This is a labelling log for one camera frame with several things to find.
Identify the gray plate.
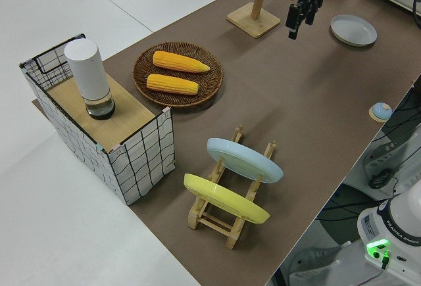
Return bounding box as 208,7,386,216
330,14,378,48

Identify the light blue plate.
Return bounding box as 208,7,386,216
207,137,284,185

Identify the yellow plate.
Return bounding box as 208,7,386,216
183,173,271,225

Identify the wooden plate rack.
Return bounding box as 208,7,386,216
187,125,278,250

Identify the wooden mug tree stand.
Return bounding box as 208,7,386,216
226,0,286,39

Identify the brown table mat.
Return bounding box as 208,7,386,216
32,0,421,286

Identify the brown wicker basket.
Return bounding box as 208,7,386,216
132,41,224,108

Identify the yellow corn cob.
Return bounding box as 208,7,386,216
153,51,211,74
146,74,200,96

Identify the coiled black cable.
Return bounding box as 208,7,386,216
368,168,395,190

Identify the wire grid wooden shelf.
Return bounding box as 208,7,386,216
18,32,175,206

